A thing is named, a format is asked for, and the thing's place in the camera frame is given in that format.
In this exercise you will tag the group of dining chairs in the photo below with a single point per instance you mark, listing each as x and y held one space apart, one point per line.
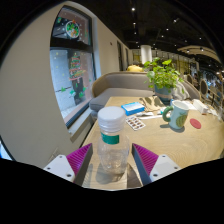
204 87

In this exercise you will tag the group of ceiling lights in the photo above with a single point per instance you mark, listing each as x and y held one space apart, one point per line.
133 9

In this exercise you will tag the grey curved sofa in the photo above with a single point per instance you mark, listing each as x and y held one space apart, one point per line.
120 83

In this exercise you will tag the pill blister pack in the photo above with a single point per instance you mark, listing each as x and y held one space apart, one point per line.
135 123

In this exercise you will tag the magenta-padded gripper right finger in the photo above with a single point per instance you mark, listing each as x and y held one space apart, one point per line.
146 160

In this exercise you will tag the decorated dark-framed window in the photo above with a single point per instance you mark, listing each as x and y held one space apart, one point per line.
65 80

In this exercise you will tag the white round pillar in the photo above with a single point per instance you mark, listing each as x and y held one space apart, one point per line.
146 54

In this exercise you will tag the flat round red coaster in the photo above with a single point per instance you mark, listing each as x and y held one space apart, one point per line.
195 123

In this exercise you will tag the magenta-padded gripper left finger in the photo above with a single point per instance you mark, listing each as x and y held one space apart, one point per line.
78 160

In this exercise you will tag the clear plastic bottle white cap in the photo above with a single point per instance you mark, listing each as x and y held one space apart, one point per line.
112 150

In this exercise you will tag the flat blue box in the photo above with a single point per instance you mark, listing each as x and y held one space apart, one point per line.
132 108

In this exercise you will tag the white box orange print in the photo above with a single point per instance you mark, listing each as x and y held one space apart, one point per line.
200 106

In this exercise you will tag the person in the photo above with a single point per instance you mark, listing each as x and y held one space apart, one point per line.
134 68

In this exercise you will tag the grey chevron pillow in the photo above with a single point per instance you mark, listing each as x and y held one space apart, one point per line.
181 91

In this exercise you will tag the green potted plant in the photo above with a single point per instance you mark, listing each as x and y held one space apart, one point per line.
163 76

